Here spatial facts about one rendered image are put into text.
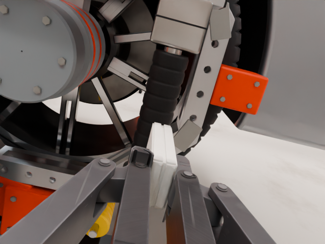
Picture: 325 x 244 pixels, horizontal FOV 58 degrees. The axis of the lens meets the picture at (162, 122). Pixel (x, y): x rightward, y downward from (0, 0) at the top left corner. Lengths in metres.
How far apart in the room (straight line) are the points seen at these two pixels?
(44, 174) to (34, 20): 0.32
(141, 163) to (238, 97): 0.40
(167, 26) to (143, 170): 0.17
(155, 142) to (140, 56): 0.59
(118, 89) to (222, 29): 0.36
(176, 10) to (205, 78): 0.25
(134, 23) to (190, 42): 0.49
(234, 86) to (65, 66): 0.29
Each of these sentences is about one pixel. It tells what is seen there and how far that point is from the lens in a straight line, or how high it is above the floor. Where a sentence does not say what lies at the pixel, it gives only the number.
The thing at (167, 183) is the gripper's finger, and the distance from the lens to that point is 0.17.
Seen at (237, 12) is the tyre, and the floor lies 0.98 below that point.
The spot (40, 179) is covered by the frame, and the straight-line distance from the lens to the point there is 0.61.
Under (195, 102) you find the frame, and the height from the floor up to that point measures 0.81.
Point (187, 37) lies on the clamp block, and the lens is 0.29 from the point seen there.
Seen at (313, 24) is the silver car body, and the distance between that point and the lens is 0.74.
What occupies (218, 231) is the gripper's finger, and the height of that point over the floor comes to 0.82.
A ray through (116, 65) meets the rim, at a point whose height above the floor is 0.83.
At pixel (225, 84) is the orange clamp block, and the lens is 0.53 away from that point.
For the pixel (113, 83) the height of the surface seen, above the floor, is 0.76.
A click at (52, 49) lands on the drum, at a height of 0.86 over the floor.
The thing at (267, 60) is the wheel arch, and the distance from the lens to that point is 0.71.
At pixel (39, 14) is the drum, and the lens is 0.39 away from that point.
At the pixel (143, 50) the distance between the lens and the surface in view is 0.76.
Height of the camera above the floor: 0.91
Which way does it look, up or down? 16 degrees down
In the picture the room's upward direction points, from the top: 15 degrees clockwise
